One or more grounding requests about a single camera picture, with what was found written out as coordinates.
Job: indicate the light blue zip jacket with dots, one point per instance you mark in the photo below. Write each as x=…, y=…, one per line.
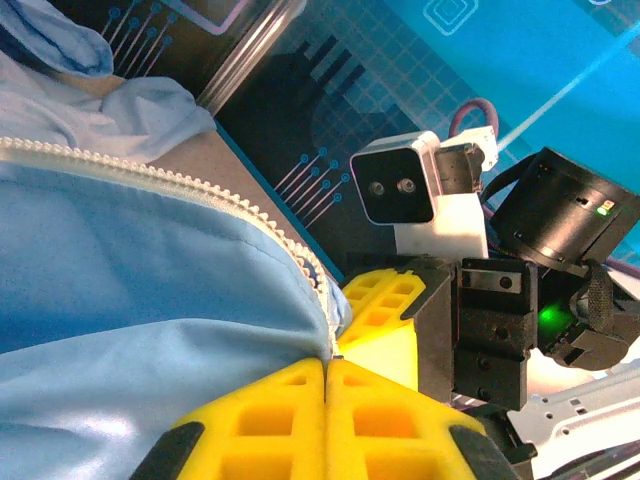
x=150, y=280

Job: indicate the aluminium frame post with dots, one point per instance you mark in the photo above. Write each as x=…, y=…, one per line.
x=250, y=55

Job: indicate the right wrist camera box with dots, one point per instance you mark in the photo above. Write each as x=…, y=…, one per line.
x=395, y=180

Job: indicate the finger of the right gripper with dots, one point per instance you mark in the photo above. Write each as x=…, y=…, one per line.
x=385, y=310
x=410, y=262

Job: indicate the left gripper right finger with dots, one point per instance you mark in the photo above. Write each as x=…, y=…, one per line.
x=385, y=425

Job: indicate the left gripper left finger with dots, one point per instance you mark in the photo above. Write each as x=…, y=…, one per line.
x=265, y=425

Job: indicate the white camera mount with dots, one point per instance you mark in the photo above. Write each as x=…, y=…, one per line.
x=450, y=230

